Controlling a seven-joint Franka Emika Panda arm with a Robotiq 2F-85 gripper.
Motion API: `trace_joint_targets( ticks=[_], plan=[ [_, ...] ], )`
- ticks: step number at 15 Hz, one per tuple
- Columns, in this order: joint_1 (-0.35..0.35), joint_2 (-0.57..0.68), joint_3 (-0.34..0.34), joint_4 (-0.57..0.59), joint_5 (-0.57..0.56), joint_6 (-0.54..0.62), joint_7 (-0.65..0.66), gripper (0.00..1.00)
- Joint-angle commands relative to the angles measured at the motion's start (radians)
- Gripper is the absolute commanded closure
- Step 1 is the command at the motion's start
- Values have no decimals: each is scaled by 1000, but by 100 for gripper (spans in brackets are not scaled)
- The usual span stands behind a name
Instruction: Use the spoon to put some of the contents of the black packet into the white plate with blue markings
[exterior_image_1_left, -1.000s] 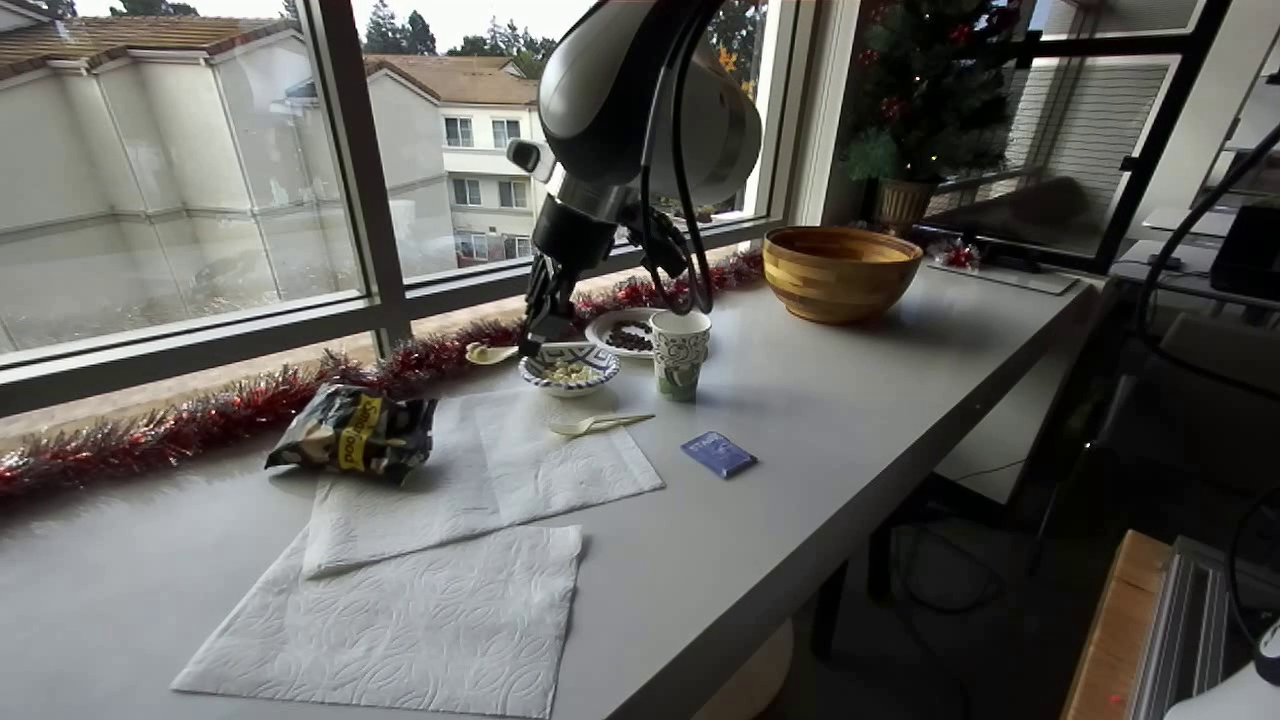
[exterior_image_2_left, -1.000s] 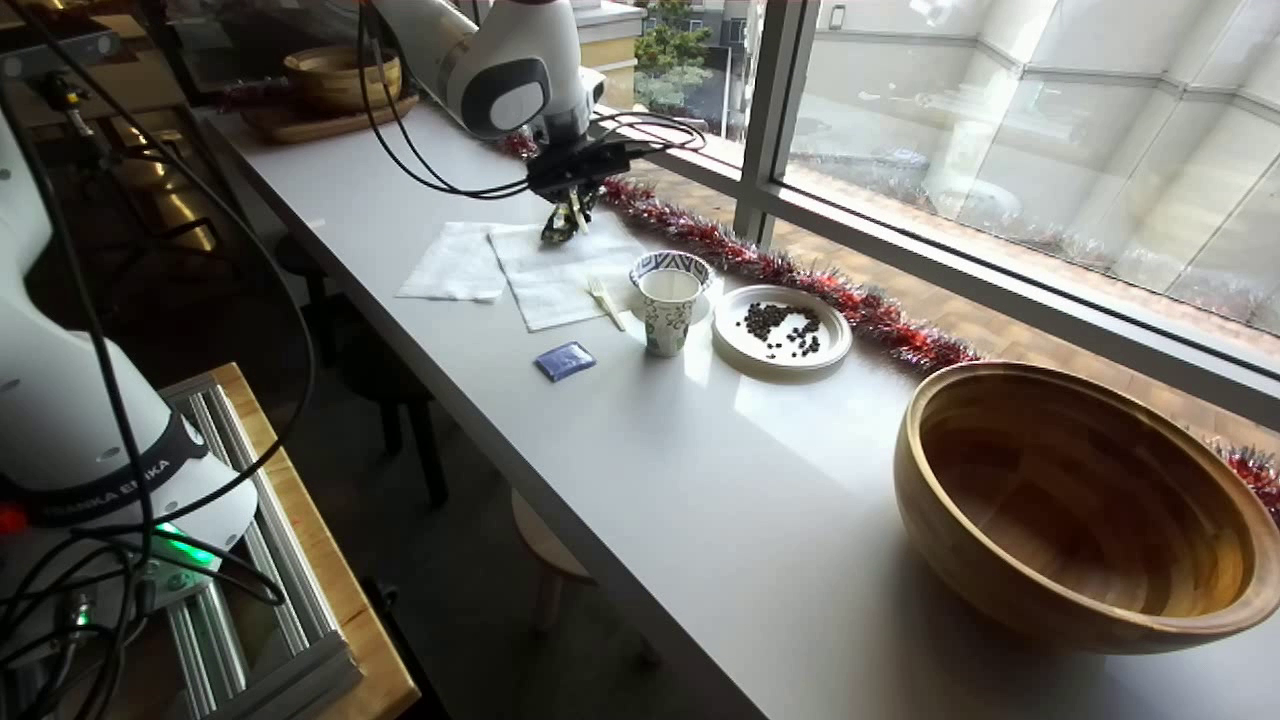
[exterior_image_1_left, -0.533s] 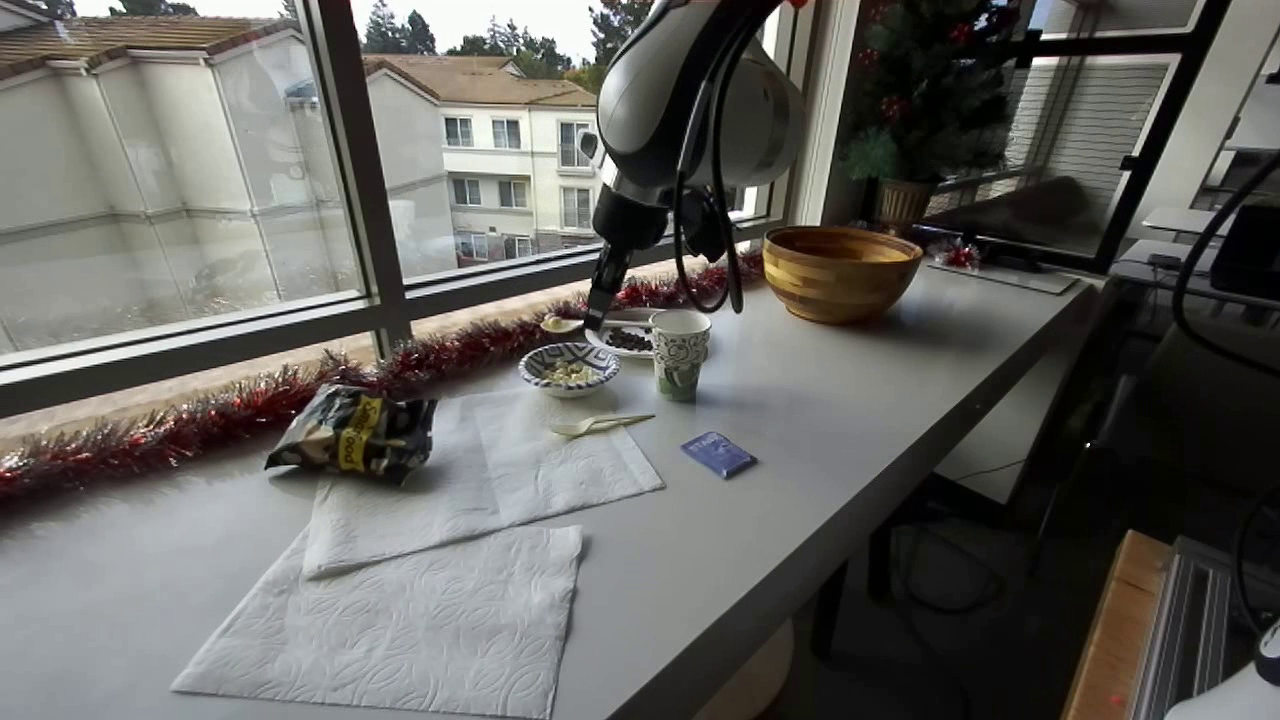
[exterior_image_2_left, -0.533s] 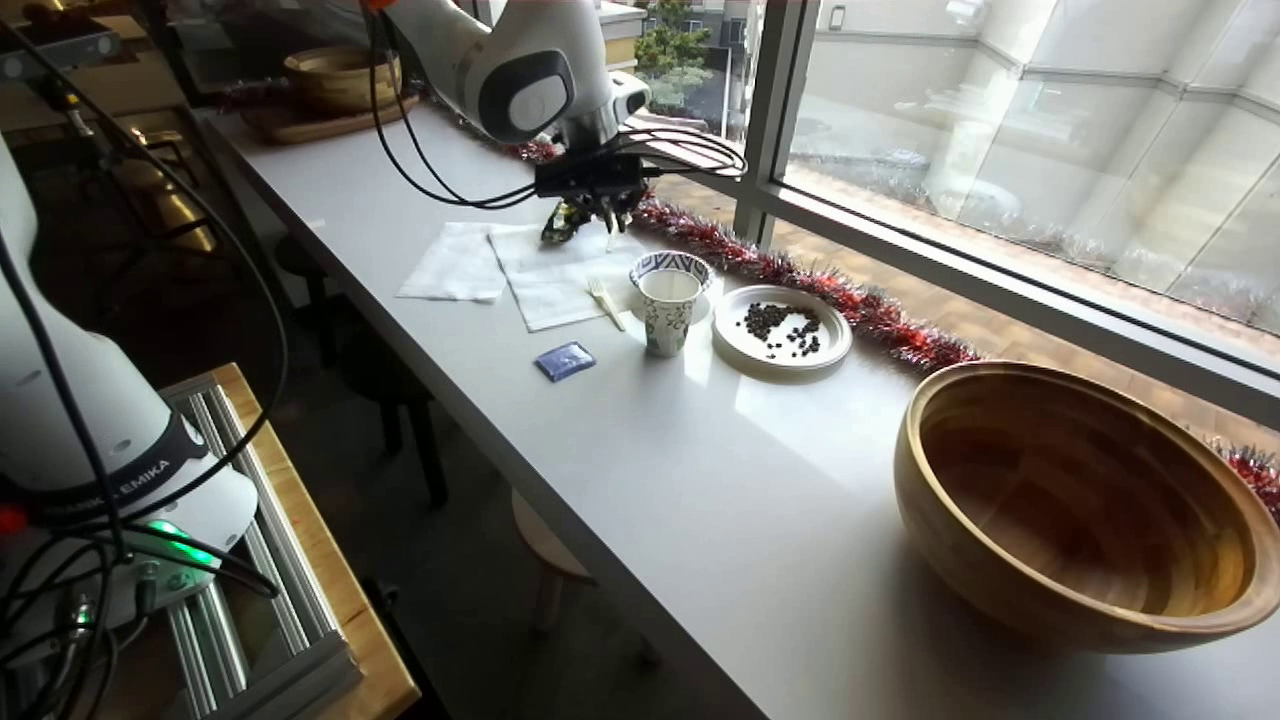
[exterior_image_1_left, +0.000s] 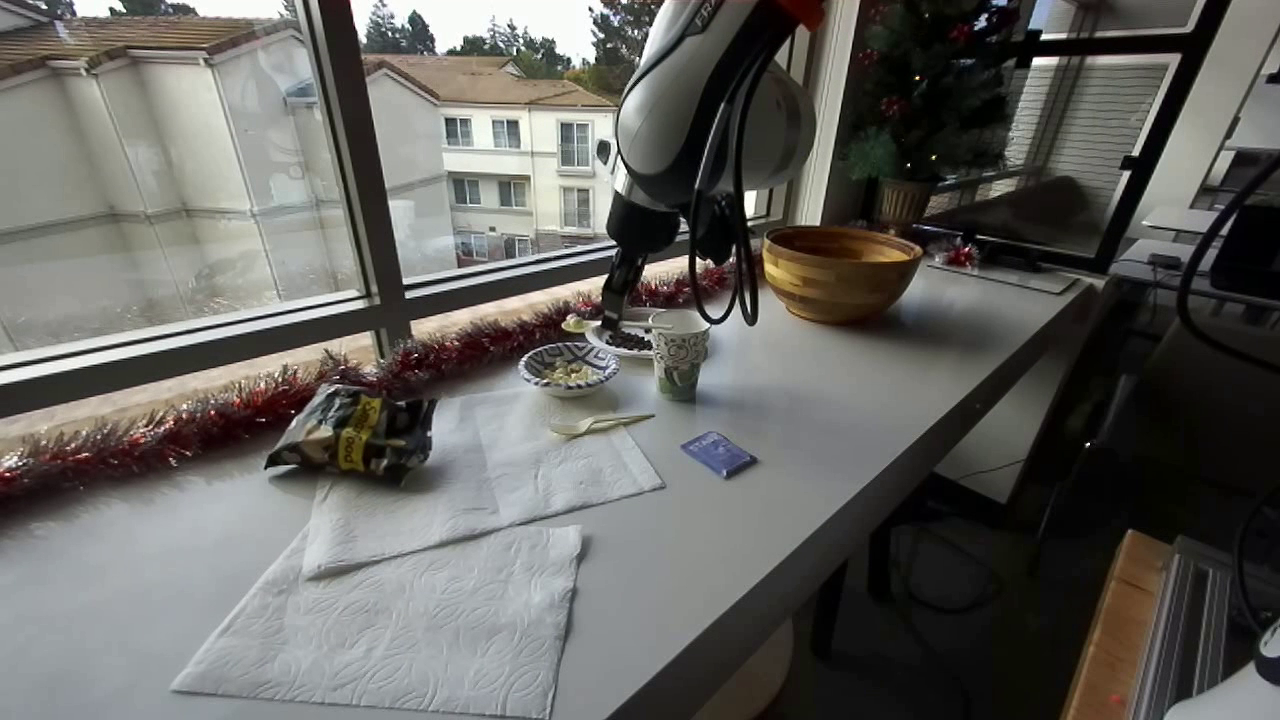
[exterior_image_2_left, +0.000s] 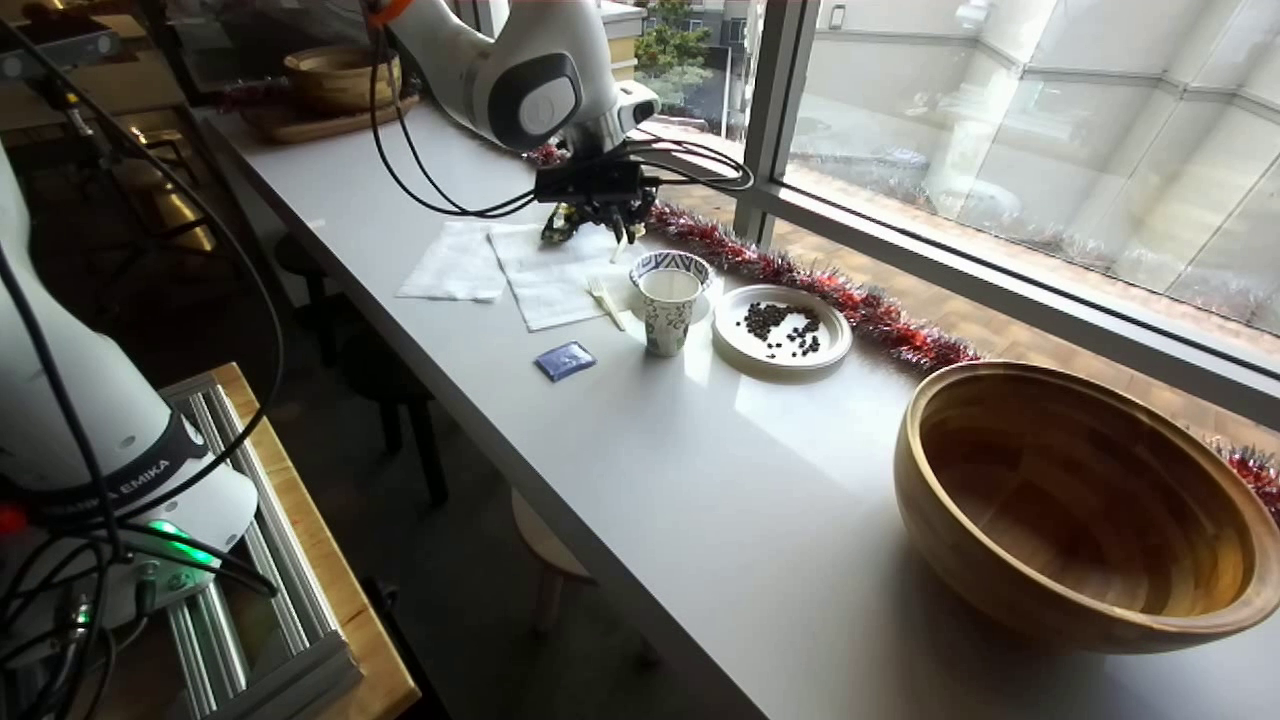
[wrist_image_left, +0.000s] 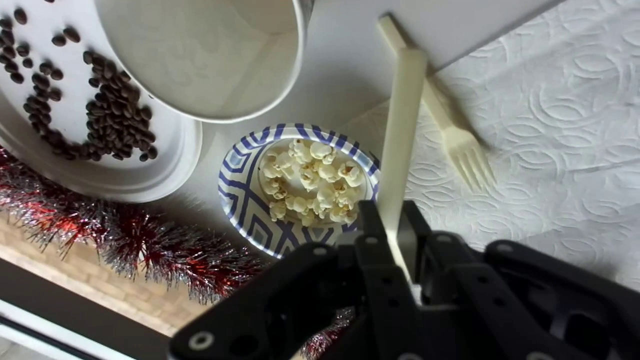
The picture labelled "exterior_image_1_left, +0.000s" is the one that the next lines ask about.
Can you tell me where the wooden stool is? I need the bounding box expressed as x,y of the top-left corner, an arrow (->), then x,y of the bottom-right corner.
689,615 -> 801,720

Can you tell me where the cream plastic fork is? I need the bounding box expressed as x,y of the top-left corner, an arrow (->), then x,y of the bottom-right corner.
544,409 -> 661,443

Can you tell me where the black snack packet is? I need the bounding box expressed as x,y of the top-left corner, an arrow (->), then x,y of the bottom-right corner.
262,382 -> 443,490

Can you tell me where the white cup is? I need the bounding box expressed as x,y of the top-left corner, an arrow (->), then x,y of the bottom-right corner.
514,338 -> 625,404

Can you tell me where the light wooden table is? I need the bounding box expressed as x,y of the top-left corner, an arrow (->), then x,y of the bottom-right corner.
1059,523 -> 1179,720

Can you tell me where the dark beans pile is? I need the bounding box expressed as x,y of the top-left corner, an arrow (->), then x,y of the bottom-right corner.
599,321 -> 658,357

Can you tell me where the black cable bundle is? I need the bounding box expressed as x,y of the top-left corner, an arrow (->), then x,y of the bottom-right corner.
1167,151 -> 1280,643

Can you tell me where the patterned paper cup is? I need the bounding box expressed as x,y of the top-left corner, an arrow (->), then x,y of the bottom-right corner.
646,308 -> 717,409

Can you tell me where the aluminium rail frame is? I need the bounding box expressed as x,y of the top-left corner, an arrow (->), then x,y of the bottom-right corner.
1129,548 -> 1241,720

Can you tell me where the white popcorn pile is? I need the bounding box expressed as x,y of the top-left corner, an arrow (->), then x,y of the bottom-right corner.
533,343 -> 613,393

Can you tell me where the grey window frame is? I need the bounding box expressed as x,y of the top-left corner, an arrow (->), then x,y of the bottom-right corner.
0,0 -> 865,420

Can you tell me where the red tinsel garland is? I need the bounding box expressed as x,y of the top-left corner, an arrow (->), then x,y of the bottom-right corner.
0,258 -> 741,512

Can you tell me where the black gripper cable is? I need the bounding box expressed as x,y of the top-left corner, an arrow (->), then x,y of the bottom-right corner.
680,25 -> 822,331

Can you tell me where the small decorated Christmas tree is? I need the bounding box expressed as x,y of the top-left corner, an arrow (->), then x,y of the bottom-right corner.
844,0 -> 1036,237

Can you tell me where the white embossed paper towel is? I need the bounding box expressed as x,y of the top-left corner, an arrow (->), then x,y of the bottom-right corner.
167,522 -> 587,720
300,384 -> 668,584

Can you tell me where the small blue square packet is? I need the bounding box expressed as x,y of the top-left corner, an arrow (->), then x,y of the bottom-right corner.
676,423 -> 763,486

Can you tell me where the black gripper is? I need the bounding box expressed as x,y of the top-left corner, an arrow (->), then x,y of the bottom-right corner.
598,194 -> 689,329

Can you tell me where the large wooden bowl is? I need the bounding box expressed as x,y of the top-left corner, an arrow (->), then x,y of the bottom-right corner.
760,222 -> 927,329

